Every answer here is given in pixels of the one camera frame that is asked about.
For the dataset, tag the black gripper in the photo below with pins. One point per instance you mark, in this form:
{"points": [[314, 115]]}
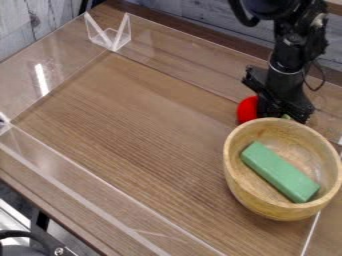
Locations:
{"points": [[279, 92]]}

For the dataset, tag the red toy fruit green stem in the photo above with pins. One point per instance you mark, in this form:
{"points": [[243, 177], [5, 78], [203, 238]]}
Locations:
{"points": [[247, 110]]}

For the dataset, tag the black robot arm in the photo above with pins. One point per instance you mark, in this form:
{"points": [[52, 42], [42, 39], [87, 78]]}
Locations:
{"points": [[299, 34]]}

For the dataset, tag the wooden bowl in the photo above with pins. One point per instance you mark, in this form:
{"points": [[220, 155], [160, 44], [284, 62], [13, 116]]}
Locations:
{"points": [[303, 148]]}

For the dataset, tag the green rectangular block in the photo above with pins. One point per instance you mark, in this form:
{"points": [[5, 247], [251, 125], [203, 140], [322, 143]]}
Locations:
{"points": [[286, 178]]}

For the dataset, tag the clear acrylic corner bracket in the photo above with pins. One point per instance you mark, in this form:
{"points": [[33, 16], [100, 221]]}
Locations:
{"points": [[108, 38]]}

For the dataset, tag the clear acrylic tray wall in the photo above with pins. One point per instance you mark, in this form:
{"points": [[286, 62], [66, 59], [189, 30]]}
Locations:
{"points": [[117, 225]]}

